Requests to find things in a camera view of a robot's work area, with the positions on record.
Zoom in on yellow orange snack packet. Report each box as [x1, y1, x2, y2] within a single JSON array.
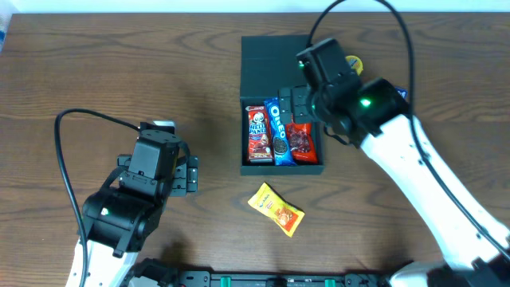
[[248, 183, 305, 238]]

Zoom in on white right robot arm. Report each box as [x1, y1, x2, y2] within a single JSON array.
[[278, 78, 509, 286]]

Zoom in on blue Eclipse mint box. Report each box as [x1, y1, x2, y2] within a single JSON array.
[[395, 87, 408, 99]]

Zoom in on yellow round candy container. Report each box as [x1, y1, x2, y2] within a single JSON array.
[[346, 55, 363, 76]]

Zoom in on red Hello Panda box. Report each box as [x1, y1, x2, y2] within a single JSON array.
[[245, 105, 273, 163]]

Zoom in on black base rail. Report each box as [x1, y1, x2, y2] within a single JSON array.
[[168, 269, 390, 287]]

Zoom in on blue Oreo cookie pack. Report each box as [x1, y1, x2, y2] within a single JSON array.
[[264, 97, 296, 166]]

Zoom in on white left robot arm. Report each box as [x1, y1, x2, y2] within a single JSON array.
[[66, 155, 198, 286]]

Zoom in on red Hacks candy bag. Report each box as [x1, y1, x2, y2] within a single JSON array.
[[285, 122, 318, 164]]

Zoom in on black gift box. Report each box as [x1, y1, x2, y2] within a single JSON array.
[[240, 35, 325, 175]]

